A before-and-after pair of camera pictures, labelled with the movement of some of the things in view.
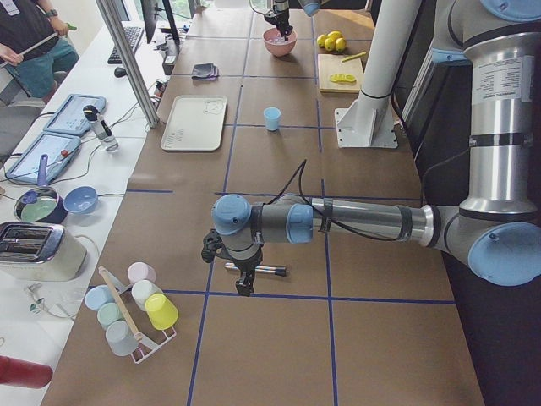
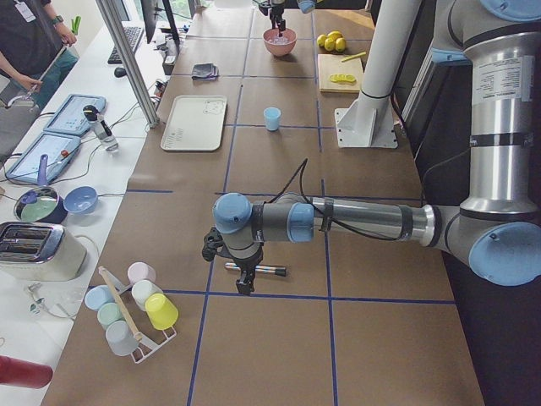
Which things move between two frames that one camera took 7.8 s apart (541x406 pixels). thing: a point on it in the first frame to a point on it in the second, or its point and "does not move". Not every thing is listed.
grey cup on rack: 121,340 does not move
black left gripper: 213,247 does not move
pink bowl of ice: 275,44 does not move
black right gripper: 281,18 to 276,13
